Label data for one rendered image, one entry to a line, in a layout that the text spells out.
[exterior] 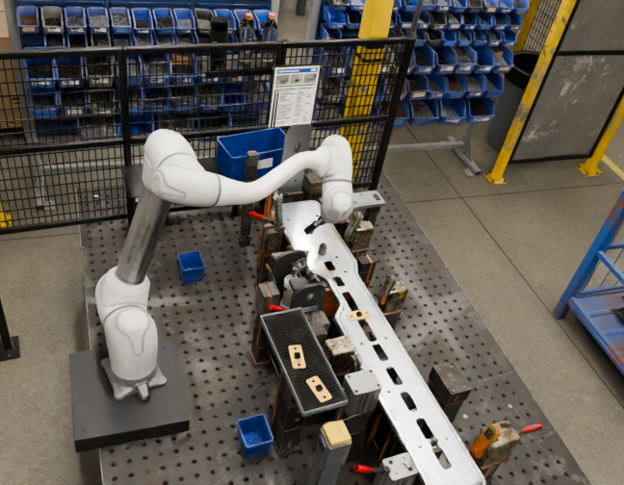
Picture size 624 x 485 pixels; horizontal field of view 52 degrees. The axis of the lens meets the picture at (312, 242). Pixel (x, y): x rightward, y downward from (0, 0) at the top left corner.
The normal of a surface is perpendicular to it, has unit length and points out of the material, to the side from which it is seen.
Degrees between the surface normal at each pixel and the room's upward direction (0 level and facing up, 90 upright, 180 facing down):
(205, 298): 0
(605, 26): 92
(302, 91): 90
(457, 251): 0
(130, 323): 5
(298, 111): 90
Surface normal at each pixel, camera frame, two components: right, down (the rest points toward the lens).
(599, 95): 0.26, 0.67
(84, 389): 0.16, -0.76
